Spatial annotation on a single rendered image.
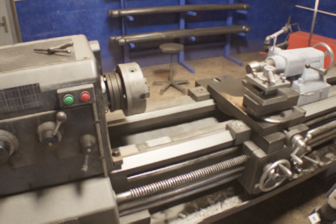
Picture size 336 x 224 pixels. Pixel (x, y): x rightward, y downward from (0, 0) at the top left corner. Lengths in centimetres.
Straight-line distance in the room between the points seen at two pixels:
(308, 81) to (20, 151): 166
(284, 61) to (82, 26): 321
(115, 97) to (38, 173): 45
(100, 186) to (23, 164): 32
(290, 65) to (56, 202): 147
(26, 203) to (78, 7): 336
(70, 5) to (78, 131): 328
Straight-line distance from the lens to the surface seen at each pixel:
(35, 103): 93
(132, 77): 113
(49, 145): 93
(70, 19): 414
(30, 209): 115
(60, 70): 92
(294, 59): 170
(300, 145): 136
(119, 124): 145
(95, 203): 110
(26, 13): 416
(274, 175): 140
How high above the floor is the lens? 163
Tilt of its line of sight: 28 degrees down
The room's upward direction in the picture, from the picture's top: straight up
